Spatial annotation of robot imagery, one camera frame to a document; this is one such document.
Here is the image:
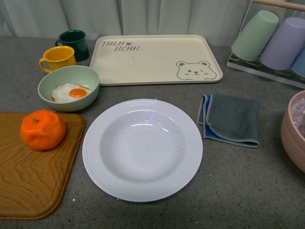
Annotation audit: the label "white round plate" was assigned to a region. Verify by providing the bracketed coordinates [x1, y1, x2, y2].
[82, 99, 203, 202]

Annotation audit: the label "cream bear tray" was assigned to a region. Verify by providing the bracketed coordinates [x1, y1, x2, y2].
[90, 35, 223, 86]

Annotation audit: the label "blue plastic cup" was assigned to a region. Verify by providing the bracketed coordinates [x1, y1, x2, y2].
[291, 48, 305, 78]

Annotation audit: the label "brown wooden tray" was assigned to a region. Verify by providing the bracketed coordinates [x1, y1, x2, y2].
[0, 112, 86, 220]

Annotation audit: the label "clear cup rack wooden handle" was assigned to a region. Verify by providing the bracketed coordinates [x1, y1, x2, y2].
[227, 0, 305, 88]

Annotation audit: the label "green plastic cup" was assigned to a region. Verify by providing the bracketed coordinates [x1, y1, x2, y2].
[231, 10, 279, 62]

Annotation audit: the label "orange mandarin fruit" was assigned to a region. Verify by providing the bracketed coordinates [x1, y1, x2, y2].
[20, 110, 66, 151]

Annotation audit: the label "pink bowl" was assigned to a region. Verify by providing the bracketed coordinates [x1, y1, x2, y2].
[281, 91, 305, 172]

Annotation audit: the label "clear fake ice cubes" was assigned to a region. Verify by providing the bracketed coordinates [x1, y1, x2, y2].
[291, 98, 305, 137]

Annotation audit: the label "fake fried egg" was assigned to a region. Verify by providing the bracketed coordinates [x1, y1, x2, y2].
[51, 83, 92, 103]

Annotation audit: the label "yellow enamel mug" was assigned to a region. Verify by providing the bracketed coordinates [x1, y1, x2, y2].
[39, 45, 77, 73]

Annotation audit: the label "dark green enamel mug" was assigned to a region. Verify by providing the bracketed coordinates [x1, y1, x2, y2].
[55, 30, 90, 62]

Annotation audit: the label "light green bowl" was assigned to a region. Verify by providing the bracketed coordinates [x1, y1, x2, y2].
[38, 65, 100, 112]

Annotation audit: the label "grey blue folded cloth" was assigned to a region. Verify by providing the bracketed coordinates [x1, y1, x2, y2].
[196, 94, 260, 148]

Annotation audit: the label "purple plastic cup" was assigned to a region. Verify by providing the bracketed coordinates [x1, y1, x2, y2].
[260, 17, 305, 71]

